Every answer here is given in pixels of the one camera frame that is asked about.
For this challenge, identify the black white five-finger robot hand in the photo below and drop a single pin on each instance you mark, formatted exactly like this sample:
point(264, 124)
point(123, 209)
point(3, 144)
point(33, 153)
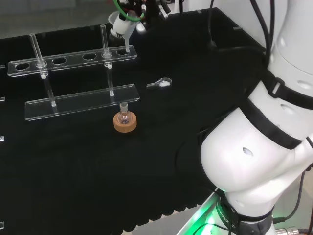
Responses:
point(122, 24)

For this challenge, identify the clear plastic funnel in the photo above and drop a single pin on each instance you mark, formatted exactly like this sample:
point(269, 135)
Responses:
point(127, 46)

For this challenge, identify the glass weighing funnel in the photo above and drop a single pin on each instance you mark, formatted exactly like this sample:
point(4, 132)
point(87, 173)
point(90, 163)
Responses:
point(163, 83)

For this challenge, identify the clear acrylic funnel stand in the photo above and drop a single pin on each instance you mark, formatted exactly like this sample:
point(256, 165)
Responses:
point(73, 102)

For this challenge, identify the round-bottom glass flask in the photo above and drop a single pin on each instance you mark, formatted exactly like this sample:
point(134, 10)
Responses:
point(124, 117)

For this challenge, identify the black bench cloth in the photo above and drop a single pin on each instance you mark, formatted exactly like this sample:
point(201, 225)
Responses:
point(73, 171)

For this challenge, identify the grey metal base plate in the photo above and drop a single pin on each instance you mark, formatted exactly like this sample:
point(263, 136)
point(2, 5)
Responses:
point(181, 220)

